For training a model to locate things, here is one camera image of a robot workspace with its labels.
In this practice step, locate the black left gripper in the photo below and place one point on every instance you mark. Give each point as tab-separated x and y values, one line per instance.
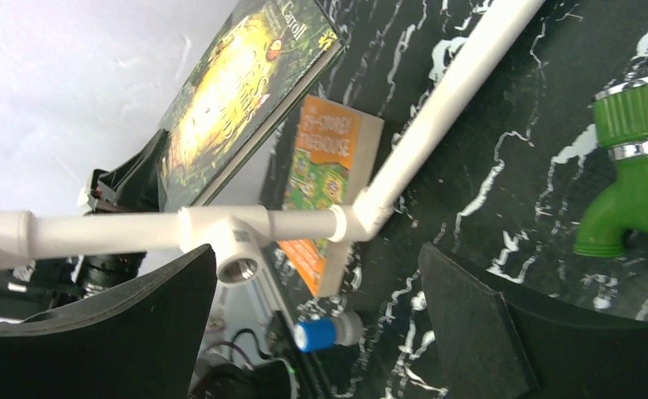
51	283

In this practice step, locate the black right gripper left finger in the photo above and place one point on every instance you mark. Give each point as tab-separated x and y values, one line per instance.
139	339

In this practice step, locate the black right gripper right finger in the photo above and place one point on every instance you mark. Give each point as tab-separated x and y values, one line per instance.
499	339

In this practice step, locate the dark green gold book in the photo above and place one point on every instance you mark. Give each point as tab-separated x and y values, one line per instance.
262	61

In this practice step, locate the orange book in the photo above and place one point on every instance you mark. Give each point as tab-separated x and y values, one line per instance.
334	152

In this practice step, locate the small blue capped bottle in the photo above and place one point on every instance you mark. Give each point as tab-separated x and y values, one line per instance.
344	329

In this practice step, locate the white PVC pipe frame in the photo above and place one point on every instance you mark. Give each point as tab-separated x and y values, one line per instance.
238	233

